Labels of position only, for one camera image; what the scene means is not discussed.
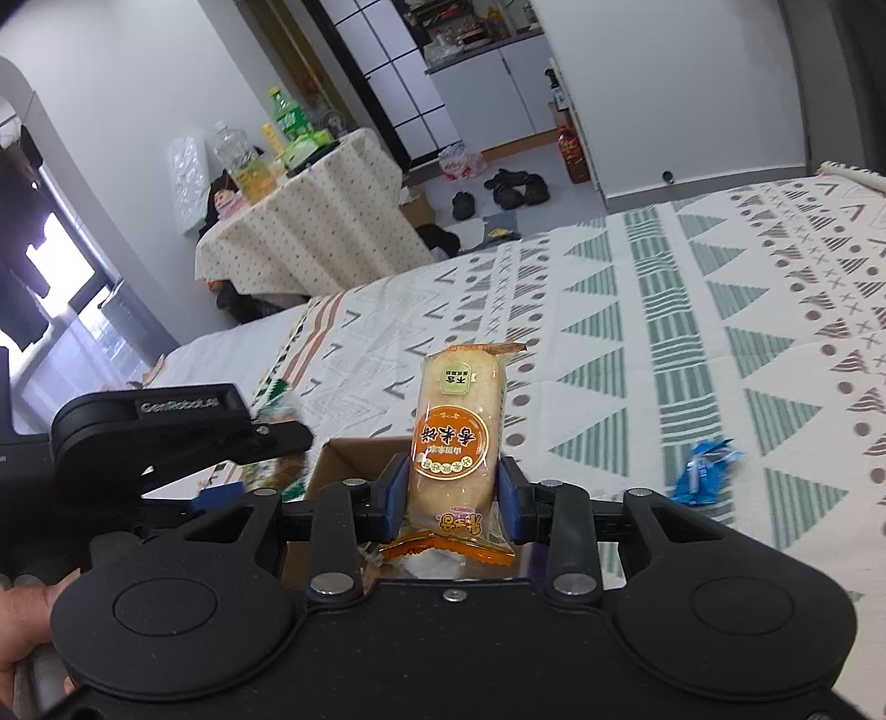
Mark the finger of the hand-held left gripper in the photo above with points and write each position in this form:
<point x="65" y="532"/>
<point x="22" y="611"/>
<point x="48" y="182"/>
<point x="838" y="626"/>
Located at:
<point x="218" y="497"/>
<point x="277" y="437"/>

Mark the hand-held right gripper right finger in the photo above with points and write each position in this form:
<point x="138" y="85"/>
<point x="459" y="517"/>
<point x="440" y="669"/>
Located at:
<point x="510" y="505"/>

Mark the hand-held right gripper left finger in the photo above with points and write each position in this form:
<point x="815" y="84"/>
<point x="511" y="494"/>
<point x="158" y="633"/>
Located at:
<point x="396" y="502"/>

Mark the green round cookie packet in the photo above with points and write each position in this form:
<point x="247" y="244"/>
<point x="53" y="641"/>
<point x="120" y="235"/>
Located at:
<point x="277" y="408"/>

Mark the orange rice cracker packet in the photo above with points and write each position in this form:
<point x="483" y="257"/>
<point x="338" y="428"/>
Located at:
<point x="453" y="429"/>

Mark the person's left hand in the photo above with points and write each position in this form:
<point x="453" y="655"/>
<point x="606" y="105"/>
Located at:
<point x="28" y="623"/>

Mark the blue snack packet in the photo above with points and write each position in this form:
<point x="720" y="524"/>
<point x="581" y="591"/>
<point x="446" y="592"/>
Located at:
<point x="699" y="474"/>

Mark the table with dotted cloth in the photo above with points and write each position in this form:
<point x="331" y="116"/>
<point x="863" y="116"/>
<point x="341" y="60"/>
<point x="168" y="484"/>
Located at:
<point x="311" y="221"/>

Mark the black bag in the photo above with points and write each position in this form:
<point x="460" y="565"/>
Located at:
<point x="439" y="242"/>

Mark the patterned white green blanket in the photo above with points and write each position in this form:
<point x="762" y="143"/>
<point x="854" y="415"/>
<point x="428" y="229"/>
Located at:
<point x="692" y="311"/>

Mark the small cardboard box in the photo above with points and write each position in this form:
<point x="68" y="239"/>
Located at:
<point x="415" y="208"/>

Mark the large clear bottle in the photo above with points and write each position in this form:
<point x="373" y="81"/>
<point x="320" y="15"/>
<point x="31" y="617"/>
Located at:
<point x="242" y="163"/>

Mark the grey blue cloth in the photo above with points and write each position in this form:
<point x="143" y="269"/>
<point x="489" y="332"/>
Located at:
<point x="498" y="228"/>

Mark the green box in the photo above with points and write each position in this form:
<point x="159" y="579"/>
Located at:
<point x="308" y="147"/>

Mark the small yellow bottle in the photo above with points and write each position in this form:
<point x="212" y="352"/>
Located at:
<point x="270" y="142"/>

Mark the single black shoe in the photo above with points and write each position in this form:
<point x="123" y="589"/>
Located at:
<point x="464" y="204"/>

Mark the green soda bottle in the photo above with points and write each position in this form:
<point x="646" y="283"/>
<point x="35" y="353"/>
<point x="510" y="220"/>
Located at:
<point x="287" y="121"/>

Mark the pair of black shoes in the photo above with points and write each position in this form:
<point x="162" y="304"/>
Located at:
<point x="512" y="188"/>

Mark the white red plastic bag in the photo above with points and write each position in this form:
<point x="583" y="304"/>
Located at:
<point x="460" y="163"/>

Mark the red drink bottle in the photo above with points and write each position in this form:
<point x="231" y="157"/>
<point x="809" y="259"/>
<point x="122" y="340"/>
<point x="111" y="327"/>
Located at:
<point x="573" y="149"/>

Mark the black framed sliding door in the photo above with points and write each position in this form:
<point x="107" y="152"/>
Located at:
<point x="387" y="69"/>

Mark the white cabinet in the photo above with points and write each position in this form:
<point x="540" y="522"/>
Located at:
<point x="484" y="97"/>

